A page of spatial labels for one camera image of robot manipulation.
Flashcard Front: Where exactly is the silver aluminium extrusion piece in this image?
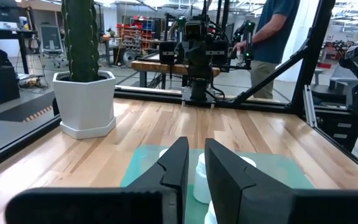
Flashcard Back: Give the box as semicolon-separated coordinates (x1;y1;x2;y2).
302;84;318;128

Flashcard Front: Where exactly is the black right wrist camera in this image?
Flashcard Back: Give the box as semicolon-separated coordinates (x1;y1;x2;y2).
184;22;205;40

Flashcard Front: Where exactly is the grey office chair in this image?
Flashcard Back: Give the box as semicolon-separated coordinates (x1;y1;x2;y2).
39;24;67;68

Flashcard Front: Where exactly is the black aluminium cell frame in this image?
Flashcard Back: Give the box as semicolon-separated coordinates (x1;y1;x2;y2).
0;0;358;181

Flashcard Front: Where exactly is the wooden workbench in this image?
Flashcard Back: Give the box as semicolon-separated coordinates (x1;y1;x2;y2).
131;52;222;90

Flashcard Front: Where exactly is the green cactus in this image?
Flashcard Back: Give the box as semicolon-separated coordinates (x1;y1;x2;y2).
60;0;101;83

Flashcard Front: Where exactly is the teal translucent plastic basket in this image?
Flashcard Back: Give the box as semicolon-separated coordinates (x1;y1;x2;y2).
120;143;315;224

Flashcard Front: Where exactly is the black computer desk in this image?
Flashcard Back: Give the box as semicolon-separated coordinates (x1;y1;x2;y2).
0;26;39;75

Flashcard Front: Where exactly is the black mat orange striped edge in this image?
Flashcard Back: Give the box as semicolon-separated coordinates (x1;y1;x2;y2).
0;90;57;124

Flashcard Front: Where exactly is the person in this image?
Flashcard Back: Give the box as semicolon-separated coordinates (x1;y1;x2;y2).
232;0;301;100

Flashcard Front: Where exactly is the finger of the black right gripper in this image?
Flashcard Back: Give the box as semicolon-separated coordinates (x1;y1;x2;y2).
186;45;200;74
199;45;213;74

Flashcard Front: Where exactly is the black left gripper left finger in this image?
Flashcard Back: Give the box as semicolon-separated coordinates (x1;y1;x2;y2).
4;136;190;224

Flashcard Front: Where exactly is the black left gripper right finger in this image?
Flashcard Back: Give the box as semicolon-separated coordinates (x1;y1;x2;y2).
204;138;358;224

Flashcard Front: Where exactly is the white hexagonal plant pot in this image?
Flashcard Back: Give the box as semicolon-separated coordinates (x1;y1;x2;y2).
52;70;117;140

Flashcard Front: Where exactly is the black drawer cabinet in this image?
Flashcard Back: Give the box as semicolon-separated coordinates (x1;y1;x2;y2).
315;105;358;152

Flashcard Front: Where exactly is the rack with red bins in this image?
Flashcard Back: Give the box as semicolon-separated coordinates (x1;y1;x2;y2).
116;15;155;52

